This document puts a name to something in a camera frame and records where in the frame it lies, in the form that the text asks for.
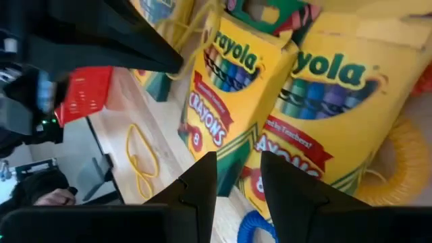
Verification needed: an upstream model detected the red plastic basket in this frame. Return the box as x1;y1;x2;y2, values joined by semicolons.
54;65;115;128

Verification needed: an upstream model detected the yellow green Crayola crayon box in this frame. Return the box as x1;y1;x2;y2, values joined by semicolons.
236;11;432;222
224;0;323;47
178;9;300;198
129;0;196;103

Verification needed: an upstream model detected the person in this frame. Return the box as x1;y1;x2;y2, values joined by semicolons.
0;167;79;217

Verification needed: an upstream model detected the black table edge clamp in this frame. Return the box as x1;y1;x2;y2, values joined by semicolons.
76;153;115;203

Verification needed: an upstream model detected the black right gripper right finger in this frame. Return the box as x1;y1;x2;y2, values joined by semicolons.
260;151;369;243

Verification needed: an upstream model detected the blue coil wrist keychain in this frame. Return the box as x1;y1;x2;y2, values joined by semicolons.
236;210;280;243

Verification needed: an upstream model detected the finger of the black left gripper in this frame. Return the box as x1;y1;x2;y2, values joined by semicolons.
50;23;180;74
80;0;185;70

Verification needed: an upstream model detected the yellow rubber band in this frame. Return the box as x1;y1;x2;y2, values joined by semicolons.
158;0;223;82
126;123;161;200

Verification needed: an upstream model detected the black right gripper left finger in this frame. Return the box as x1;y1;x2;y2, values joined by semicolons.
143;151;219;243

